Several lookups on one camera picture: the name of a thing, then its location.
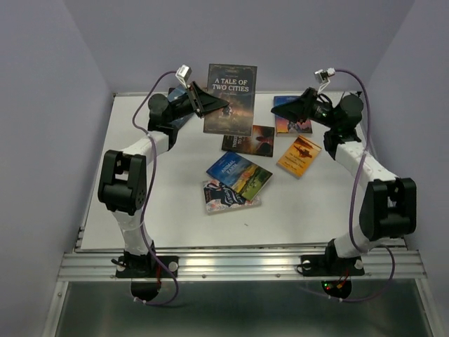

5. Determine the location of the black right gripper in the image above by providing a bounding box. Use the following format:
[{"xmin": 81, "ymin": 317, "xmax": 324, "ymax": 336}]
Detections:
[{"xmin": 271, "ymin": 86, "xmax": 339, "ymax": 130}]

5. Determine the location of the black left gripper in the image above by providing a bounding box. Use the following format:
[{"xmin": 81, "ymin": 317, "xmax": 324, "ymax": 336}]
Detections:
[{"xmin": 167, "ymin": 81, "xmax": 229, "ymax": 123}]

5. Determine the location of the Jane Eyre blue book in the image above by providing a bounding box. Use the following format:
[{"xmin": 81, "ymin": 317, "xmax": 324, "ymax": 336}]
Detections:
[{"xmin": 273, "ymin": 95, "xmax": 312, "ymax": 137}]

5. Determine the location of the Nineteen Eighty Four blue book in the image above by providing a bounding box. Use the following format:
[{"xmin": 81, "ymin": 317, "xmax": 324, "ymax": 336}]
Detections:
[{"xmin": 167, "ymin": 85, "xmax": 193, "ymax": 129}]

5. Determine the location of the Tale of Two Cities book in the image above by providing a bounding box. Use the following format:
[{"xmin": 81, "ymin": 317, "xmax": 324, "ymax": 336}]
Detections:
[{"xmin": 203, "ymin": 64, "xmax": 257, "ymax": 136}]

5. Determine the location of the Huckleberry Finn orange book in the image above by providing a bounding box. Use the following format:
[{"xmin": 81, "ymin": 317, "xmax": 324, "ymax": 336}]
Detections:
[{"xmin": 276, "ymin": 136, "xmax": 322, "ymax": 178}]

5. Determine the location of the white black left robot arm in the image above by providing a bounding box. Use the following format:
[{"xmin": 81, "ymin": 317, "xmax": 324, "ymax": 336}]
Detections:
[{"xmin": 98, "ymin": 82, "xmax": 229, "ymax": 278}]

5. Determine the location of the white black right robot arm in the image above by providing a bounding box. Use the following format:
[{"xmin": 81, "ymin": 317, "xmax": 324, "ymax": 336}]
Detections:
[{"xmin": 272, "ymin": 88, "xmax": 417, "ymax": 277}]

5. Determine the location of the Three Days to See book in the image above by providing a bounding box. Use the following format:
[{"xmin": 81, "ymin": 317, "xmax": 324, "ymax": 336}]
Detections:
[{"xmin": 221, "ymin": 125, "xmax": 274, "ymax": 157}]

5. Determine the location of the Animal Farm blue book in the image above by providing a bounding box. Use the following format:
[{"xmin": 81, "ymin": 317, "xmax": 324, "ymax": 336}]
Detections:
[{"xmin": 206, "ymin": 152, "xmax": 273, "ymax": 201}]

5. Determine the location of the Little Women floral book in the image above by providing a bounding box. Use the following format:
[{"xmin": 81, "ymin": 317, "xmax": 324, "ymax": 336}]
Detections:
[{"xmin": 203, "ymin": 179, "xmax": 262, "ymax": 216}]

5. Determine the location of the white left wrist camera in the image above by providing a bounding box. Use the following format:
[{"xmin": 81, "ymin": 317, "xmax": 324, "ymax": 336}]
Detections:
[{"xmin": 175, "ymin": 65, "xmax": 192, "ymax": 89}]

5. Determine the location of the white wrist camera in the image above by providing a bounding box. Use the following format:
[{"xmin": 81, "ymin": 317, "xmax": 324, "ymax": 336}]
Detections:
[
  {"xmin": 175, "ymin": 65, "xmax": 192, "ymax": 89},
  {"xmin": 314, "ymin": 67, "xmax": 335, "ymax": 94}
]

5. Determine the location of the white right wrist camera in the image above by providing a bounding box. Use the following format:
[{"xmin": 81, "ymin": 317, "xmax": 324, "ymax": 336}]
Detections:
[{"xmin": 314, "ymin": 67, "xmax": 335, "ymax": 94}]

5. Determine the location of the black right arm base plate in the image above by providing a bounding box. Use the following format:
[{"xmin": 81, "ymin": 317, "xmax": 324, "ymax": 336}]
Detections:
[{"xmin": 295, "ymin": 255, "xmax": 365, "ymax": 300}]

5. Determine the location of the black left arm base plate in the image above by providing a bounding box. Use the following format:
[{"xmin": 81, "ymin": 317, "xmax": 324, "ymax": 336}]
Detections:
[{"xmin": 111, "ymin": 252, "xmax": 171, "ymax": 302}]

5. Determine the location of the aluminium front rail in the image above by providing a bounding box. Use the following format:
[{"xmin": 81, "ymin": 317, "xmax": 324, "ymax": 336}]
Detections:
[{"xmin": 58, "ymin": 247, "xmax": 427, "ymax": 282}]

